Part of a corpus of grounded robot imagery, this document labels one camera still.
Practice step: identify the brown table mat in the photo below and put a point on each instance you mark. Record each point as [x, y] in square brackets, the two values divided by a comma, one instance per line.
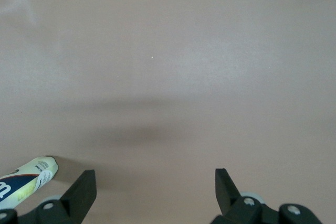
[170, 51]

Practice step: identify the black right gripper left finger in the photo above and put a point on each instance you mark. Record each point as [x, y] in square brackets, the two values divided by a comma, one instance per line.
[81, 195]

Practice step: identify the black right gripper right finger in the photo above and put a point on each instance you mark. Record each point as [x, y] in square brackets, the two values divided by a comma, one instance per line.
[225, 195]

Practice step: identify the clear Wilson tennis ball can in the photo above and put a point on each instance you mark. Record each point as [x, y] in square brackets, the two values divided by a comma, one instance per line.
[26, 182]

